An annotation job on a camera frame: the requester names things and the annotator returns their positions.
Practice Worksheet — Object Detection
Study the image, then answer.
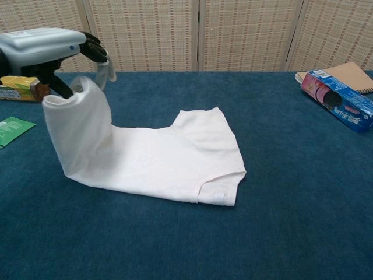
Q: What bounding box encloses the brown spiral notebook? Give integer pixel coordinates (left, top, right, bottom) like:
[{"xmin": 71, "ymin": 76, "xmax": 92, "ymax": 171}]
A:
[{"xmin": 294, "ymin": 61, "xmax": 373, "ymax": 96}]

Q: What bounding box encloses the yellow label tea bottle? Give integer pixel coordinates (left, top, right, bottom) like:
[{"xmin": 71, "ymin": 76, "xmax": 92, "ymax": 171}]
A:
[{"xmin": 0, "ymin": 75, "xmax": 52, "ymax": 103}]

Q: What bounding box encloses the green sachet packet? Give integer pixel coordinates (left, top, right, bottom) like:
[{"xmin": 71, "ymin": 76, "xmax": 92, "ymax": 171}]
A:
[{"xmin": 0, "ymin": 115, "xmax": 37, "ymax": 149}]

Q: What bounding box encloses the white T-shirt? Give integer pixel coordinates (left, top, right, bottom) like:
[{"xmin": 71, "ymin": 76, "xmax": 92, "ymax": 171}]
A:
[{"xmin": 42, "ymin": 75, "xmax": 248, "ymax": 208}]

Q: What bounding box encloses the blue pink cookie box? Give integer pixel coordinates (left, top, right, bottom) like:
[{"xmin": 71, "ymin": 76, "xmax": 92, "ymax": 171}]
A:
[{"xmin": 301, "ymin": 68, "xmax": 373, "ymax": 134}]

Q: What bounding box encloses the blue carpet table cover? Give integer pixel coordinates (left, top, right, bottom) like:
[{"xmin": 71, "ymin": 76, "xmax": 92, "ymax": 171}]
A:
[{"xmin": 0, "ymin": 69, "xmax": 373, "ymax": 280}]

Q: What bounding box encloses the woven bamboo screen panel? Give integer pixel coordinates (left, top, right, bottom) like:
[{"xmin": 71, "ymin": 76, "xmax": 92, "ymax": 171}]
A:
[
  {"xmin": 287, "ymin": 0, "xmax": 373, "ymax": 72},
  {"xmin": 0, "ymin": 0, "xmax": 98, "ymax": 74},
  {"xmin": 199, "ymin": 0, "xmax": 305, "ymax": 72},
  {"xmin": 83, "ymin": 0, "xmax": 202, "ymax": 72}
]

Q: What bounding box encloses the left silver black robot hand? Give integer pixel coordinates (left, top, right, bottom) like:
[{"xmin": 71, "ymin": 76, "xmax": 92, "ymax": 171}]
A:
[{"xmin": 0, "ymin": 27, "xmax": 117, "ymax": 99}]

